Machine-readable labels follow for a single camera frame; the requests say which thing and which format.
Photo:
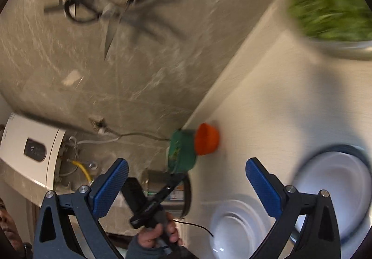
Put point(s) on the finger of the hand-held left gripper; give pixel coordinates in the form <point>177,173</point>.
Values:
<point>188,198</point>
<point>162,195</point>

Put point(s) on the leafy green vegetables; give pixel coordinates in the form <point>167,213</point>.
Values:
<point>328,6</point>

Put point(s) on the person's left hand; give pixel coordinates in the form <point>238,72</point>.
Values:
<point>151,237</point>

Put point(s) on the clear plastic vegetable container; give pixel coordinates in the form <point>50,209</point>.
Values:
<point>343,51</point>

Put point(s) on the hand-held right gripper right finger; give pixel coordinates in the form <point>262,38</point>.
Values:
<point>261,186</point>

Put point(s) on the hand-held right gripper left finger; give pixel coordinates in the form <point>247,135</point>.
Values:
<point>110,189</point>

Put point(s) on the wall socket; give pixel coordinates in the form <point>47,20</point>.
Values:
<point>97,123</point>

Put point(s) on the green bowl with blue rim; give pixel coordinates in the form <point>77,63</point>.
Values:
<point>356,150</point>

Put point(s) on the white water heater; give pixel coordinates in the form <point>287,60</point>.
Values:
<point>17,136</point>

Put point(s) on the person's head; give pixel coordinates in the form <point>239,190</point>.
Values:
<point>7,221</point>

